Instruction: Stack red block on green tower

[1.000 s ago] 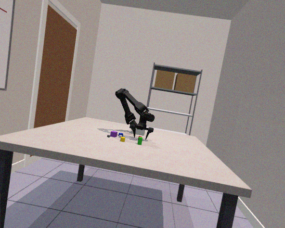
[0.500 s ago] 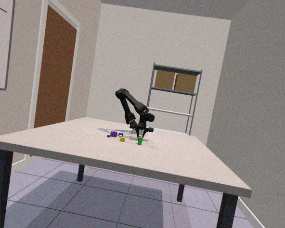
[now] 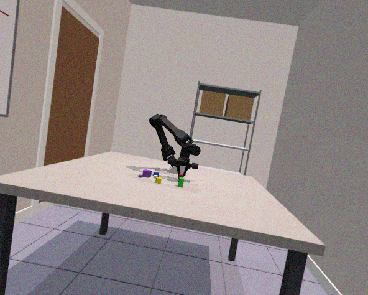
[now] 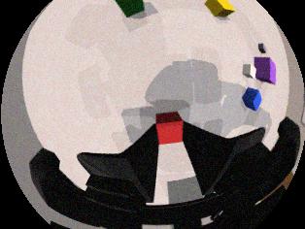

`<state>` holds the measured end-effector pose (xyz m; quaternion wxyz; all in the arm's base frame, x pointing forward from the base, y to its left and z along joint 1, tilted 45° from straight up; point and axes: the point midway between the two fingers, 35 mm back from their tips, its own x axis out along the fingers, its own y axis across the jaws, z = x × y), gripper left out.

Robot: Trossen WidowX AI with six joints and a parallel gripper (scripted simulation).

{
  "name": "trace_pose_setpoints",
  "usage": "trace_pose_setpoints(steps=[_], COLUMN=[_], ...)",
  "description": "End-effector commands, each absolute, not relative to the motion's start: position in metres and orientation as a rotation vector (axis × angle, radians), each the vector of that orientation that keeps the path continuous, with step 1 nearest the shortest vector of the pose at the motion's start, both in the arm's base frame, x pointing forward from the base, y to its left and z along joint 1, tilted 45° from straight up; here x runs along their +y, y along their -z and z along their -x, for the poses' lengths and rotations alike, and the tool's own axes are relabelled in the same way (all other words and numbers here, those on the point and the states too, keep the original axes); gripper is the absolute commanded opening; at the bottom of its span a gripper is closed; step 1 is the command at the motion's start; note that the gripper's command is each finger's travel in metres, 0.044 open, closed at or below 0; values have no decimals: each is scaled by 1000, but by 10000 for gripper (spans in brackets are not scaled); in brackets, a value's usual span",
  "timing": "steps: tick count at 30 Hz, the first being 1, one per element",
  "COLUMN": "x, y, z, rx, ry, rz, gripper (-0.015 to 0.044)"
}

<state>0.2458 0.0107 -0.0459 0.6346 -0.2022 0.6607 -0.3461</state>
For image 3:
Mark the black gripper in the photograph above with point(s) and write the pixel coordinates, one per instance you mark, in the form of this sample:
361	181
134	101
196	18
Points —
188	166

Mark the purple block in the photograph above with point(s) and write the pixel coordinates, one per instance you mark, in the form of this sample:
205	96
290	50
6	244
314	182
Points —
146	173

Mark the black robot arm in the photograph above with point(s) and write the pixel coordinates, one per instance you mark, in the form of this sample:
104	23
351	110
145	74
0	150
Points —
180	136

